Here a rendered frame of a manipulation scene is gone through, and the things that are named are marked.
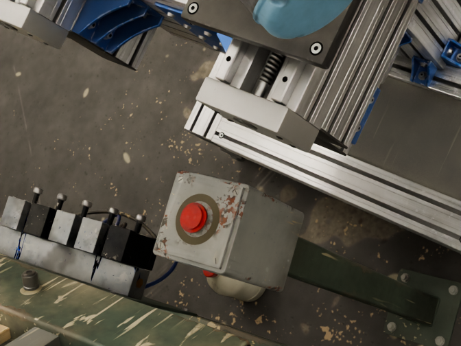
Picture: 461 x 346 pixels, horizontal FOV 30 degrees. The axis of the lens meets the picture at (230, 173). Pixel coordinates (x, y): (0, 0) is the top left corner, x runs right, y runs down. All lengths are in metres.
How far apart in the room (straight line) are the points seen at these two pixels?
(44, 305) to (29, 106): 1.50
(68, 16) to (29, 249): 0.43
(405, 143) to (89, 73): 1.15
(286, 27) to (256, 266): 0.44
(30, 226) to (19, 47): 1.42
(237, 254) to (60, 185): 1.52
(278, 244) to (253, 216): 0.09
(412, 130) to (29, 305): 0.89
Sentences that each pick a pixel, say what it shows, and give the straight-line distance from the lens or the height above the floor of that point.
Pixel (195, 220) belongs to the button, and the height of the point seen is 0.94.
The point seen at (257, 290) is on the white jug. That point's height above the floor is 0.04.
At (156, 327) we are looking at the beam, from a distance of 1.24.
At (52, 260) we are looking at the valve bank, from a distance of 1.53.
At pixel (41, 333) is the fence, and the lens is 1.28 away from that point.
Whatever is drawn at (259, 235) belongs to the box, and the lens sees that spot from 1.15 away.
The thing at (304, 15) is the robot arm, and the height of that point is 1.20.
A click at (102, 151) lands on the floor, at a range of 2.51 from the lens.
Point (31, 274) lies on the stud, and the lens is 1.36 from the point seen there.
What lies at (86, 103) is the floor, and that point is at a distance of 2.61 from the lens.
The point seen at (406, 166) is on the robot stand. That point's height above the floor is 0.21.
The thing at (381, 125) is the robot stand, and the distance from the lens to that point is 1.85.
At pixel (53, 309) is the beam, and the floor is 0.88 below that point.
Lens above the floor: 1.85
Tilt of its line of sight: 56 degrees down
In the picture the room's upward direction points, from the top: 63 degrees counter-clockwise
